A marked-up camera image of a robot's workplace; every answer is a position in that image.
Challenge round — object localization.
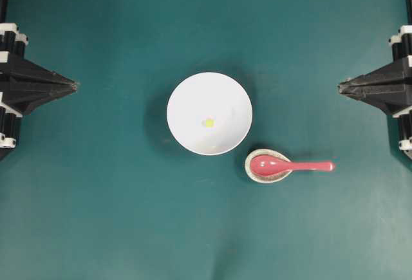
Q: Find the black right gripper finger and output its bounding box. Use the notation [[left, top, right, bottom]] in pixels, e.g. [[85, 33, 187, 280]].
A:
[[338, 55, 411, 89], [338, 87, 411, 117]]

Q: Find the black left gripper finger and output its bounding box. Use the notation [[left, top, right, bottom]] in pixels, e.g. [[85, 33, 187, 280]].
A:
[[1, 51, 78, 89], [1, 85, 77, 115]]

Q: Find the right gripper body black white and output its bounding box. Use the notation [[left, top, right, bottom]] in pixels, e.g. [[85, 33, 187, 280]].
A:
[[388, 24, 412, 160]]

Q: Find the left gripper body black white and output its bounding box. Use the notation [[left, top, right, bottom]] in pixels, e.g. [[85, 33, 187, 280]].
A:
[[0, 22, 30, 161]]

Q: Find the pink ceramic spoon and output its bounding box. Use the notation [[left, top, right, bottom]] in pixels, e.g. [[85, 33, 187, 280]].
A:
[[250, 155, 335, 176]]

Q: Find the yellow hexagonal prism block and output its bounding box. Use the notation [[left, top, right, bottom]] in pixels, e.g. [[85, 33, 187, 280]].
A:
[[202, 118, 214, 128]]

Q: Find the small speckled spoon rest dish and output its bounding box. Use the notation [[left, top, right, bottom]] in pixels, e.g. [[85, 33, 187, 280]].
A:
[[244, 149, 291, 184]]

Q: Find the white bowl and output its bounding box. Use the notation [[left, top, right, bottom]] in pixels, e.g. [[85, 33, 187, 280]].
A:
[[166, 72, 253, 156]]

